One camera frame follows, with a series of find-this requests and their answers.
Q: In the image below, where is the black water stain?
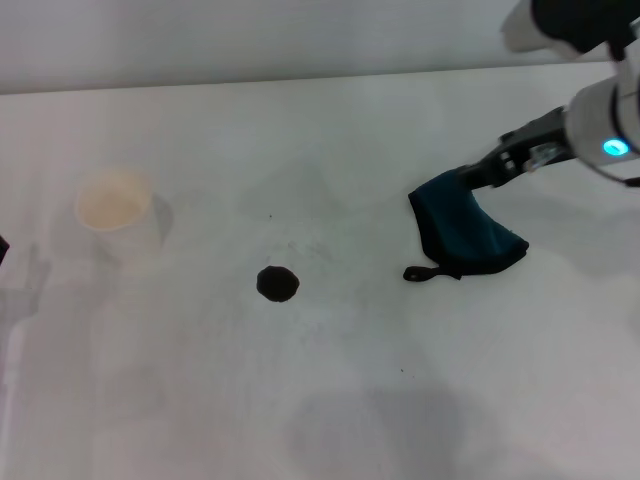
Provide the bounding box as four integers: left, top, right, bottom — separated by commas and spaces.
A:
255, 265, 301, 304

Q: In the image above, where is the black and white wrist camera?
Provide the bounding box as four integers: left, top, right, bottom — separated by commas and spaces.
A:
501, 0, 640, 59

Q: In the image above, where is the blue rag with black trim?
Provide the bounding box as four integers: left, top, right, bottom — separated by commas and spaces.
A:
402, 168, 530, 283

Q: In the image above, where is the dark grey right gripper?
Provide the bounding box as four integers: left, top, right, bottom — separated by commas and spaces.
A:
457, 106, 572, 191

